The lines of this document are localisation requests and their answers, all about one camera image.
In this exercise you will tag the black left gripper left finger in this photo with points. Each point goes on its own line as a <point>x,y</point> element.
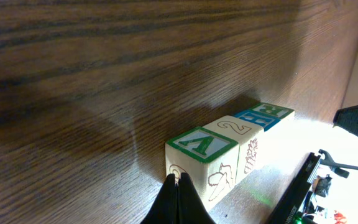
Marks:
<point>164,207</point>

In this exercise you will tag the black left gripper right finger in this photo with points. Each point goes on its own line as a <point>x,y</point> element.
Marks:
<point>190,207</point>

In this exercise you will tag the red edged block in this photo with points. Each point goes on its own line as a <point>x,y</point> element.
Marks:
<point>276,111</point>

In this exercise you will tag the pineapple 2 block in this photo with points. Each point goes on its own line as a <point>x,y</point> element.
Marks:
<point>247,135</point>

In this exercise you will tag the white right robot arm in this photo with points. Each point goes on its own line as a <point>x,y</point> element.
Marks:
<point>288,210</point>

